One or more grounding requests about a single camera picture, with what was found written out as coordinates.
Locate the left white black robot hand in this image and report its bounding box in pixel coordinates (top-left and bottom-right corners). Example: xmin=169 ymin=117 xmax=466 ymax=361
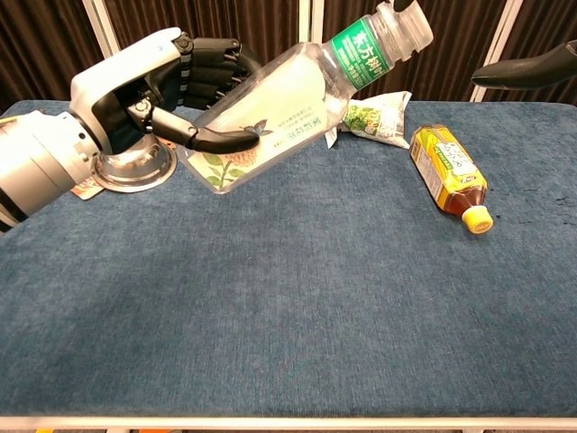
xmin=69 ymin=26 xmax=265 ymax=153

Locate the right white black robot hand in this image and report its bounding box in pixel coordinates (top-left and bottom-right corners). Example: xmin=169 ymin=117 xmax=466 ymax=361
xmin=390 ymin=0 xmax=577 ymax=90

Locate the white bottle cap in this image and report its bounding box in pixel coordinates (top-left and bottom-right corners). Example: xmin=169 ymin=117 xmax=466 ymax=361
xmin=376 ymin=2 xmax=435 ymax=62

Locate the tea bottle yellow label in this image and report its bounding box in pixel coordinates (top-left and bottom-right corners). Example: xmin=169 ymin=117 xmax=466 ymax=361
xmin=408 ymin=124 xmax=495 ymax=235

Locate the transparent bottle green label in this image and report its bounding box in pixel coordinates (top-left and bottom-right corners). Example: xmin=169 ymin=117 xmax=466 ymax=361
xmin=177 ymin=13 xmax=394 ymax=196

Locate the dark brown pleated curtain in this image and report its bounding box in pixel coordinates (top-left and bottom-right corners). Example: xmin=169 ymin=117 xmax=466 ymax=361
xmin=104 ymin=0 xmax=302 ymax=69
xmin=0 ymin=0 xmax=109 ymax=115
xmin=322 ymin=0 xmax=508 ymax=101
xmin=484 ymin=0 xmax=577 ymax=105

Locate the stainless steel bowl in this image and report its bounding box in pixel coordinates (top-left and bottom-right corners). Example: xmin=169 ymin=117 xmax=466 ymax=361
xmin=92 ymin=134 xmax=179 ymax=194

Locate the white green snack bag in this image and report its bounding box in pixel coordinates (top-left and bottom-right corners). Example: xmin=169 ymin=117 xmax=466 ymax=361
xmin=325 ymin=90 xmax=414 ymax=150

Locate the blue felt table mat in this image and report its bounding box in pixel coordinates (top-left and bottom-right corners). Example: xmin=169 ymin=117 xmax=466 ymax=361
xmin=0 ymin=99 xmax=577 ymax=419

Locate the white metal frame post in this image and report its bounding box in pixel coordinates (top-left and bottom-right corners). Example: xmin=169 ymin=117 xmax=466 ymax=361
xmin=82 ymin=0 xmax=123 ymax=58
xmin=471 ymin=0 xmax=524 ymax=103
xmin=299 ymin=0 xmax=324 ymax=46

